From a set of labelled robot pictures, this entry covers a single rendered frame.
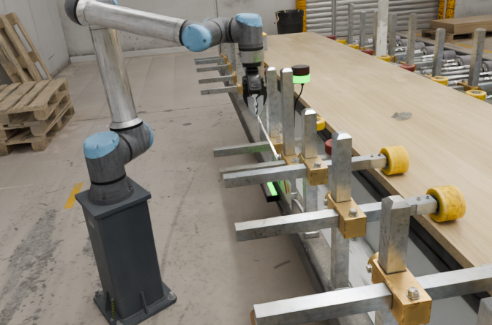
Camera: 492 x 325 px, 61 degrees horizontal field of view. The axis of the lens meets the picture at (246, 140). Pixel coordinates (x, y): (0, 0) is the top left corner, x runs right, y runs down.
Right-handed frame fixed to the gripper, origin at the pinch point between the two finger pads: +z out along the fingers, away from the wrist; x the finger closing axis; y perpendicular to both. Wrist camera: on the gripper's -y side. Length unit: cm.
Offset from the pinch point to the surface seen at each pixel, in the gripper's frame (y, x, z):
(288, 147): -19.1, -7.4, 6.5
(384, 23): 113, -105, -13
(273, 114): 5.9, -7.8, 2.5
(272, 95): 5.9, -7.9, -5.3
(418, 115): -4, -64, 7
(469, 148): -38, -62, 7
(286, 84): -19.1, -7.7, -15.8
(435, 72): 68, -116, 10
